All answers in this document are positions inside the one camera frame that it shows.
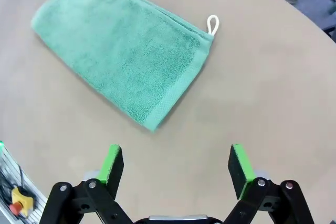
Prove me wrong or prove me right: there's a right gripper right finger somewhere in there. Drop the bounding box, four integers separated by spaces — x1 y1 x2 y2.
223 144 315 224

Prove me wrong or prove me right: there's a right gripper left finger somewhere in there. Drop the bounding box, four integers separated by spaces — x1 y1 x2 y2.
39 144 135 224

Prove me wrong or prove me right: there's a green terry towel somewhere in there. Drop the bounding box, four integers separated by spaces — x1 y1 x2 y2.
30 0 220 132

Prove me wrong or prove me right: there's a yellow emergency stop box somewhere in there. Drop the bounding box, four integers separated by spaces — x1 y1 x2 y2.
10 185 35 216

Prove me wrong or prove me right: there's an aluminium profile robot frame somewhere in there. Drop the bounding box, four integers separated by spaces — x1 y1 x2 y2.
0 140 49 224

